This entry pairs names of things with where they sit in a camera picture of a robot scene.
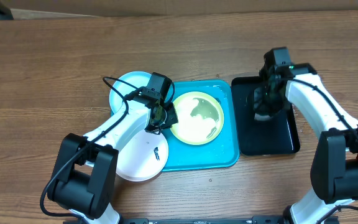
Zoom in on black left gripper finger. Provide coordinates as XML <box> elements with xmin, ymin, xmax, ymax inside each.
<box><xmin>160</xmin><ymin>115</ymin><xmax>175</xmax><ymax>129</ymax></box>
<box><xmin>165</xmin><ymin>103</ymin><xmax>178</xmax><ymax>124</ymax></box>

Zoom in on yellow plate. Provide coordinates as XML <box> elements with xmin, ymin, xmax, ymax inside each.
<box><xmin>170</xmin><ymin>91</ymin><xmax>224</xmax><ymax>146</ymax></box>

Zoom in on green scouring sponge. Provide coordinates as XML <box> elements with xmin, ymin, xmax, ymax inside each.
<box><xmin>254</xmin><ymin>113</ymin><xmax>273</xmax><ymax>122</ymax></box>

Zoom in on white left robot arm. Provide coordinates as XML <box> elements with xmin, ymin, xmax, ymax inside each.
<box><xmin>40</xmin><ymin>87</ymin><xmax>177</xmax><ymax>223</ymax></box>

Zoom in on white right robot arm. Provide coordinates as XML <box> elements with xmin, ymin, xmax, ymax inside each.
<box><xmin>250</xmin><ymin>63</ymin><xmax>358</xmax><ymax>223</ymax></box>

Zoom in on black plastic water tray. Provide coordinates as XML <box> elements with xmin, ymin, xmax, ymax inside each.
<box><xmin>231</xmin><ymin>77</ymin><xmax>300</xmax><ymax>156</ymax></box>

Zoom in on teal plastic tray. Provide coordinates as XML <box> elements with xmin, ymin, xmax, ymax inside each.
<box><xmin>162</xmin><ymin>80</ymin><xmax>240</xmax><ymax>172</ymax></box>

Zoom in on light blue plate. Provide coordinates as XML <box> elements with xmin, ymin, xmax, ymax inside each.
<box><xmin>109</xmin><ymin>71</ymin><xmax>151</xmax><ymax>114</ymax></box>

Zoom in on pink plate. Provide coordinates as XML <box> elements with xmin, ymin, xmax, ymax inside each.
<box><xmin>116</xmin><ymin>131</ymin><xmax>169</xmax><ymax>182</ymax></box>

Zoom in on cardboard box wall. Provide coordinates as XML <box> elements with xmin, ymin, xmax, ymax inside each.
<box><xmin>2</xmin><ymin>0</ymin><xmax>358</xmax><ymax>16</ymax></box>

